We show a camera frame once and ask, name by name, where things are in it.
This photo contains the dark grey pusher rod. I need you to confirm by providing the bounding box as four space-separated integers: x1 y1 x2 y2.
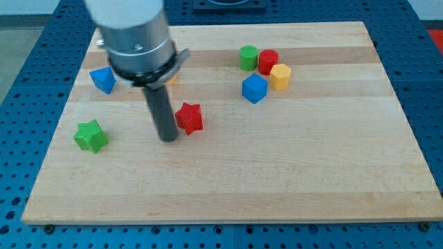
143 86 178 142

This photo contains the yellow heart block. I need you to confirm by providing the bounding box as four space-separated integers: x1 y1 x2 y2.
166 75 177 85

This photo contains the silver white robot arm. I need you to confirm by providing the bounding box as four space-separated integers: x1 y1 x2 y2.
84 0 190 142

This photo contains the red star block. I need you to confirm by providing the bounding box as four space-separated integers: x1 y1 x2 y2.
175 102 204 135

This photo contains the green star block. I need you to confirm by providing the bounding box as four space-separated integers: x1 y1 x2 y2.
73 120 109 154

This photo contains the blue triangle block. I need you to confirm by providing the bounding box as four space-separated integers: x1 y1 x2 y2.
89 67 116 95

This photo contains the blue cube block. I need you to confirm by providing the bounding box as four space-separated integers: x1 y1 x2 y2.
242 73 268 104

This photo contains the green cylinder block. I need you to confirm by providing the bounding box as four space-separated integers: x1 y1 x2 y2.
239 45 258 71

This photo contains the red cylinder block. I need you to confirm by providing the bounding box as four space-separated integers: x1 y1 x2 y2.
258 49 279 75

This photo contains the wooden board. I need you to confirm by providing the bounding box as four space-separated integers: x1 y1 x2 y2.
22 21 442 225

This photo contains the yellow hexagon block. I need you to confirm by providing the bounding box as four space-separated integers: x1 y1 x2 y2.
270 64 292 91

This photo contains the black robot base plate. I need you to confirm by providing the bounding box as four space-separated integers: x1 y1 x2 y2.
192 0 266 12

